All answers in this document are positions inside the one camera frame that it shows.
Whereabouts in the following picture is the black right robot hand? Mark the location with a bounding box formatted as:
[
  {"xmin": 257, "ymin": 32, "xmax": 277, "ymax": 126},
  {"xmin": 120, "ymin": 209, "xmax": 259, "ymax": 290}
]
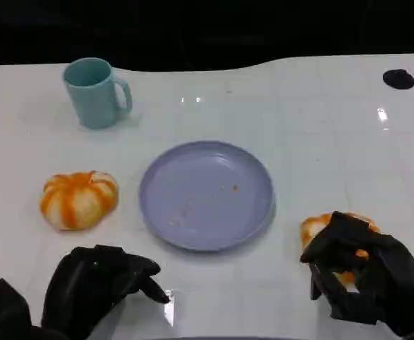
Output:
[{"xmin": 299, "ymin": 210, "xmax": 414, "ymax": 339}]

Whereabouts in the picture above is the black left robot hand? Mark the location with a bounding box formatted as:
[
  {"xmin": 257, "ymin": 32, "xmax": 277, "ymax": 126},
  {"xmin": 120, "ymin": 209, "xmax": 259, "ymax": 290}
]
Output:
[{"xmin": 40, "ymin": 244, "xmax": 174, "ymax": 340}]

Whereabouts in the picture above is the orange and white bread roll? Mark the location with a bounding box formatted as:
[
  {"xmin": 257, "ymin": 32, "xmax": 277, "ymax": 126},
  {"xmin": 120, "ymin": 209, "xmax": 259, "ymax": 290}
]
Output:
[
  {"xmin": 38, "ymin": 170, "xmax": 119, "ymax": 232},
  {"xmin": 300, "ymin": 211, "xmax": 381, "ymax": 286}
]

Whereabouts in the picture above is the lilac plate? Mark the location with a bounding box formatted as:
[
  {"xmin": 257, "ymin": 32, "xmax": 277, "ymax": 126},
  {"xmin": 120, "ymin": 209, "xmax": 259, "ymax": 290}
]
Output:
[{"xmin": 138, "ymin": 140, "xmax": 277, "ymax": 254}]

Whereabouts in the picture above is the grey robot torso edge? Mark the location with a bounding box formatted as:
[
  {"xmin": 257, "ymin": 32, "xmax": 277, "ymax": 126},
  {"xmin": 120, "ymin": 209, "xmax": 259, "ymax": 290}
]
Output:
[{"xmin": 178, "ymin": 336, "xmax": 279, "ymax": 340}]

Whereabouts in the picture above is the pale green mug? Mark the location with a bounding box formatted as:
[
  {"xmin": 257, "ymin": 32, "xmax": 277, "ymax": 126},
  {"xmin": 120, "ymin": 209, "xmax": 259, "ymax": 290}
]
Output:
[{"xmin": 62, "ymin": 57, "xmax": 133, "ymax": 130}]

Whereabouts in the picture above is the black round table grommet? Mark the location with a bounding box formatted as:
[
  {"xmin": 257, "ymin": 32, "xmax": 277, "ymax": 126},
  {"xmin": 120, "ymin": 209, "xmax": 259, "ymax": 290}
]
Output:
[{"xmin": 382, "ymin": 69, "xmax": 414, "ymax": 90}]

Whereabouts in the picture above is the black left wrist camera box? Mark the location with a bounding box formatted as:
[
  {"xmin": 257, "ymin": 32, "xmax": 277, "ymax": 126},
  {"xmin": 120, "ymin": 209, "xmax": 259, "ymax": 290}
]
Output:
[{"xmin": 0, "ymin": 278, "xmax": 33, "ymax": 340}]

